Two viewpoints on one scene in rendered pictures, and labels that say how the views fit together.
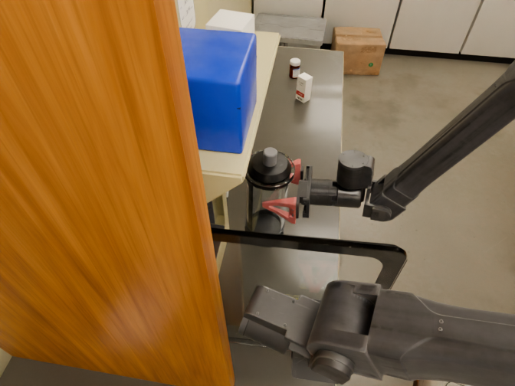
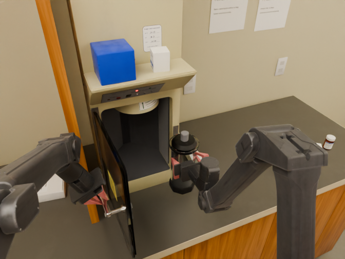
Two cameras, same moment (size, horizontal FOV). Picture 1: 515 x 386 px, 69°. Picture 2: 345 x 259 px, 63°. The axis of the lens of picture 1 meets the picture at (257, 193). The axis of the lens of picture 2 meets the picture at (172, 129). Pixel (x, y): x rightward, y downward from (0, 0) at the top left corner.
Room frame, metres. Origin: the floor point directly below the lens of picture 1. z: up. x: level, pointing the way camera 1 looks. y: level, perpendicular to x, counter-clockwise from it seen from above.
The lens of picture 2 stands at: (0.09, -0.67, 1.87)
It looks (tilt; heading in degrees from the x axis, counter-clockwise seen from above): 36 degrees down; 57
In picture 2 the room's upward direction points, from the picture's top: 1 degrees clockwise
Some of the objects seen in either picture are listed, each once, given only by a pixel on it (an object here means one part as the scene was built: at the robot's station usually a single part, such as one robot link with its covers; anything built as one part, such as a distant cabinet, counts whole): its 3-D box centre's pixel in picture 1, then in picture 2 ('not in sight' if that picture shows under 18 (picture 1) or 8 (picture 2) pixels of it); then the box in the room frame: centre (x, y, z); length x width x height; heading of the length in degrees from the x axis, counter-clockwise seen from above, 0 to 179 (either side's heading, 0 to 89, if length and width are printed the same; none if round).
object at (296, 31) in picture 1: (287, 44); not in sight; (3.13, -0.26, 0.17); 0.60 x 0.42 x 0.33; 79
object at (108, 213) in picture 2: not in sight; (110, 203); (0.24, -0.11, 1.20); 0.10 x 0.05 x 0.03; 83
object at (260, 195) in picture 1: (267, 199); (183, 163); (0.56, -0.02, 1.13); 0.11 x 0.11 x 0.21
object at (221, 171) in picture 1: (225, 116); (141, 86); (0.44, 0.05, 1.46); 0.32 x 0.11 x 0.10; 171
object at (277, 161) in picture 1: (269, 163); (184, 140); (0.56, -0.02, 1.25); 0.09 x 0.09 x 0.07
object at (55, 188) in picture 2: not in sight; (45, 187); (0.09, 0.31, 0.96); 0.16 x 0.12 x 0.04; 163
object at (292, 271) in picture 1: (281, 305); (114, 185); (0.27, -0.04, 1.19); 0.30 x 0.01 x 0.40; 83
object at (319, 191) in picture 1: (319, 191); (197, 174); (0.54, -0.13, 1.18); 0.10 x 0.07 x 0.07; 171
